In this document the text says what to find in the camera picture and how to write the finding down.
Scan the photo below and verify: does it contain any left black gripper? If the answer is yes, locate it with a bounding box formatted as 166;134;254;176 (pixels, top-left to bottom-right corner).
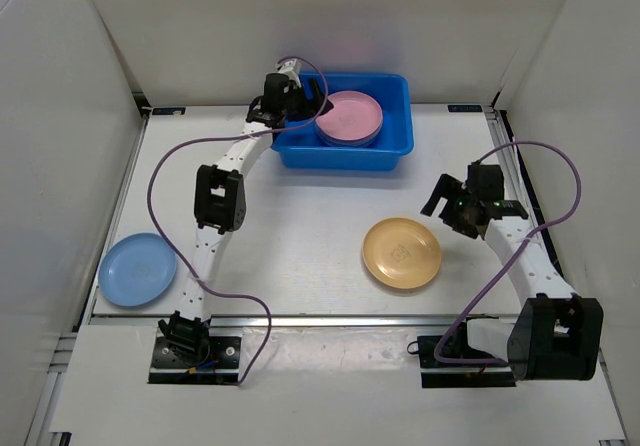
280;77;333;122

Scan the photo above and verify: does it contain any blue plastic bin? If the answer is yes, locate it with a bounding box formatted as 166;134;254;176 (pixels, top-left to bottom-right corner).
272;72;414;172

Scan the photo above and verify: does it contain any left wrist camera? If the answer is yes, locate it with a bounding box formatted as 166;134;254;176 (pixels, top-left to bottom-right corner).
276;57;302;76

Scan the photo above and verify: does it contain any purple plate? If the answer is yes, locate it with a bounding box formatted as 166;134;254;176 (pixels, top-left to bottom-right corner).
321;139;375;149

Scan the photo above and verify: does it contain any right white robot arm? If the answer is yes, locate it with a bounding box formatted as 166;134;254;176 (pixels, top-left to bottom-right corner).
421;162;604;381

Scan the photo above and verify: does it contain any blue plate front left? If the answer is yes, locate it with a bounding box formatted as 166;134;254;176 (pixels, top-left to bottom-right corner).
98;233;177;308

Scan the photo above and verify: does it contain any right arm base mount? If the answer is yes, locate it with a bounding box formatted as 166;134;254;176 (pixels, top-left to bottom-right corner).
406;323;516;389

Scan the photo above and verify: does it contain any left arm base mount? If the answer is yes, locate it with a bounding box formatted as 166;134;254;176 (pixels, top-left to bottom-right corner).
148;311;242;386

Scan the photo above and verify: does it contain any pink plate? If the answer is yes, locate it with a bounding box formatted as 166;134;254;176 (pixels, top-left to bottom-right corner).
315;128;384;144
316;91;383;142

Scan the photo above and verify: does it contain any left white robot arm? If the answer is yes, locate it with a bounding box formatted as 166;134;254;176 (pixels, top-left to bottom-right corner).
149;59;331;366

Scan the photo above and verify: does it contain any yellow plate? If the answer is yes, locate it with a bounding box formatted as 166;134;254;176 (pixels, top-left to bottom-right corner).
361;217;442;293

